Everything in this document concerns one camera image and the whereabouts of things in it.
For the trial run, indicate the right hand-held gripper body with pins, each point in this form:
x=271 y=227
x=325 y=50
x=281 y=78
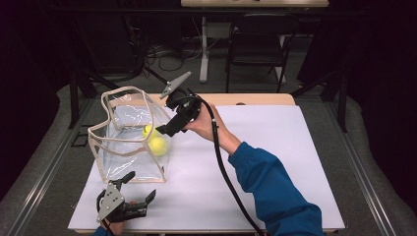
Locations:
x=185 y=106

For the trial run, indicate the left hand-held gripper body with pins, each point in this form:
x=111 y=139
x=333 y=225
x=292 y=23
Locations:
x=109 y=203

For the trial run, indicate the clear bag with beige trim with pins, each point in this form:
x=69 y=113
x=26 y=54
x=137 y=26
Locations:
x=131 y=165

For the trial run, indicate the yellow tennis ball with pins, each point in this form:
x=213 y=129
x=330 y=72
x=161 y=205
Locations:
x=147 y=131
x=159 y=147

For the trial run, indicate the person's left hand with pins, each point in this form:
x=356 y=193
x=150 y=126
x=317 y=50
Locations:
x=114 y=226

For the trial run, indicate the person's right hand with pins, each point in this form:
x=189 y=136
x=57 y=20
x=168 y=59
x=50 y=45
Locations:
x=206 y=124

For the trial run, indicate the desk with white legs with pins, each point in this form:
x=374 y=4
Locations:
x=204 y=49

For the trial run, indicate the black metal stand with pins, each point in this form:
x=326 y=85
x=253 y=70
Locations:
x=73 y=98
x=342 y=98

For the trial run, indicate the black folding chair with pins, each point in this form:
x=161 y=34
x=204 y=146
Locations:
x=259 y=39

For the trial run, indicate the small black floor frame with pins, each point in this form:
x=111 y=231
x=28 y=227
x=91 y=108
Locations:
x=72 y=140

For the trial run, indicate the metal floor rail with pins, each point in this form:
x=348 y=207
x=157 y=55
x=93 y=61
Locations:
x=49 y=170
x=360 y=170

